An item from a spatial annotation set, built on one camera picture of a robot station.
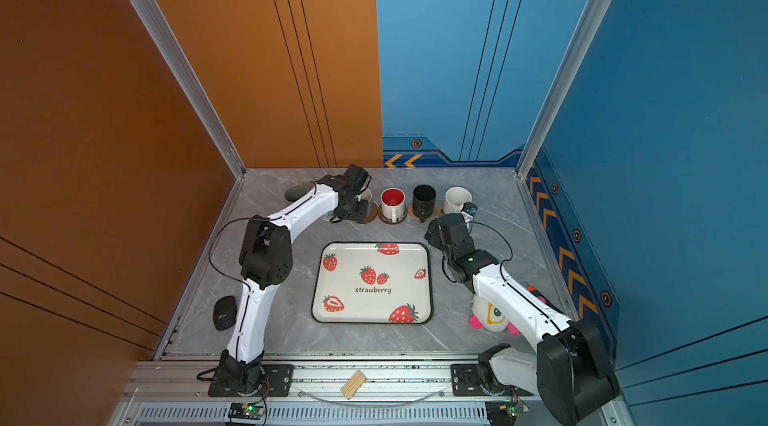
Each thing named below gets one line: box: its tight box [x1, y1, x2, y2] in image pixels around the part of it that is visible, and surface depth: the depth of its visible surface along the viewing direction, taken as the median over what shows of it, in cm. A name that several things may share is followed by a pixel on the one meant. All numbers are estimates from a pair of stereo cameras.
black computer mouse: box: [213, 296, 237, 331], surface depth 84 cm
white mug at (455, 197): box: [444, 186, 473, 215], surface depth 104 cm
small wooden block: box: [340, 370, 367, 400], surface depth 74 cm
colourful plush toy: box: [469, 295, 521, 337], surface depth 79 cm
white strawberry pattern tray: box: [311, 242, 433, 324], surface depth 92 cm
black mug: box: [412, 184, 437, 223], surface depth 102 cm
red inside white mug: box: [381, 188, 406, 207], surface depth 104 cm
